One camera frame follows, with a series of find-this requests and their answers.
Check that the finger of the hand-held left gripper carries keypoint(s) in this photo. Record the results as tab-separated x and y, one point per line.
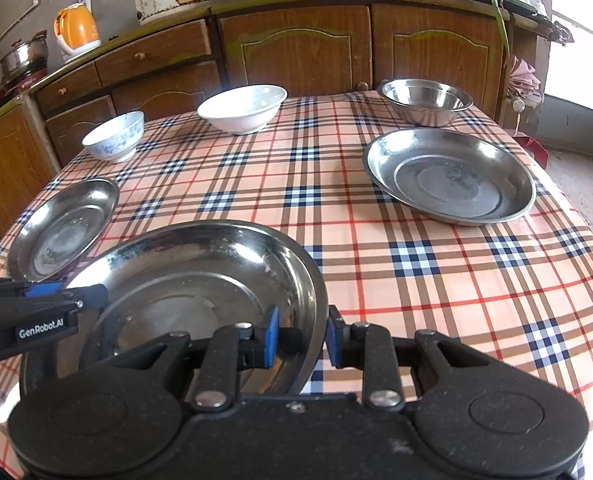
44	289
94	295

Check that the black plastic bag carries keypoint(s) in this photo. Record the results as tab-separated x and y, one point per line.
561	30

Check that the single-door wooden cabinet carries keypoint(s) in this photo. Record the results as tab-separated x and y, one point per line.
6	160

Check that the small round metal object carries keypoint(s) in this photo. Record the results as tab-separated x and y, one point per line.
518	105

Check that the white plastic bag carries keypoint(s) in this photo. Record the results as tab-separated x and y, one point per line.
528	0

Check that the stainless steel bowl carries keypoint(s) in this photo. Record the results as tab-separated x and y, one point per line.
426	110

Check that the white power strip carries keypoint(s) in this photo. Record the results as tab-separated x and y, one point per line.
85	0

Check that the red bag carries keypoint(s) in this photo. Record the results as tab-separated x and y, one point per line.
536	150

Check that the stainless steel plate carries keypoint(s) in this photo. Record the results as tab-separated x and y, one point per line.
451	180
201	270
61	230

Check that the steel pot with lid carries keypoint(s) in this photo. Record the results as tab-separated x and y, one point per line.
19	57

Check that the grey door with window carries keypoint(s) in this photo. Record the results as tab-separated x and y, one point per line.
586	85

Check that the plaid tablecloth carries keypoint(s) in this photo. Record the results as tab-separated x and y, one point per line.
326	220

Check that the wooden cabinet with drawers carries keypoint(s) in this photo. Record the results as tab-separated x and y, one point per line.
151	55

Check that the green onion leaf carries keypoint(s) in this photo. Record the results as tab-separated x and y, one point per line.
498	15

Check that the pink cloth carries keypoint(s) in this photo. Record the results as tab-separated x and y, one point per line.
523	77

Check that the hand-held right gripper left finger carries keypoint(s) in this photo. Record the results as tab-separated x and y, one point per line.
271	337

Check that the two-door wooden cabinet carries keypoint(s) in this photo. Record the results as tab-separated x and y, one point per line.
296	50

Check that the red induction cooker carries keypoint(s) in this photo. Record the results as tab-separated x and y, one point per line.
24	82

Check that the orange electric kettle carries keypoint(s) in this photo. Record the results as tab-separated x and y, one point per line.
76	30

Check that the small blue floral bowl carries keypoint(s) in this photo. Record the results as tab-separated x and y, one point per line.
114	140

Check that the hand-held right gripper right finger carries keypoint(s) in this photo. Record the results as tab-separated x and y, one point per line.
334	342

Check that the large white bowl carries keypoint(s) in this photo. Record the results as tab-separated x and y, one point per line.
241	110

